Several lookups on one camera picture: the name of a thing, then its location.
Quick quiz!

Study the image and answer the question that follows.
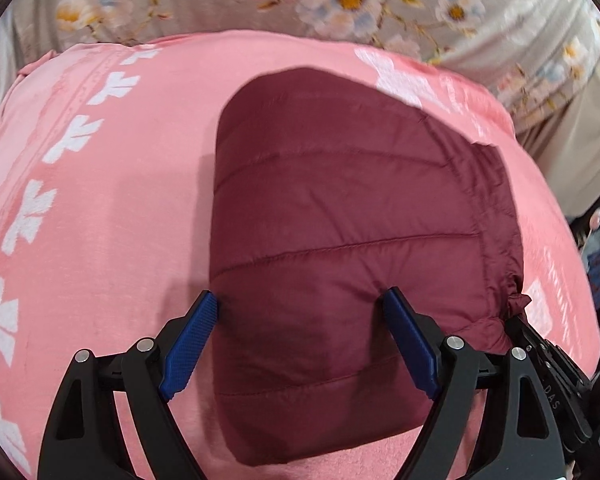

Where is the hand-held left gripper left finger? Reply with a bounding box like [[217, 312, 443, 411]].
[[37, 291, 220, 480]]

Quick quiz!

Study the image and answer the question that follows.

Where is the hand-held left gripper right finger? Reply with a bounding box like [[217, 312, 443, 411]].
[[382, 287, 564, 480]]

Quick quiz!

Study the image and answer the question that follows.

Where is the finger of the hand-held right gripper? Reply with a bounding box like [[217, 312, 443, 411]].
[[504, 312, 595, 457]]

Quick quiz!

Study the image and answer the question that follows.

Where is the maroon puffer jacket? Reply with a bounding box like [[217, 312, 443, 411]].
[[207, 65, 533, 467]]

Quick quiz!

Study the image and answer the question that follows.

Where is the pink printed blanket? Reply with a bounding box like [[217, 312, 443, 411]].
[[0, 30, 600, 480]]

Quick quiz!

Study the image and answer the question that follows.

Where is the beige cloth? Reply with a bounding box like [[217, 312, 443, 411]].
[[512, 55, 600, 223]]

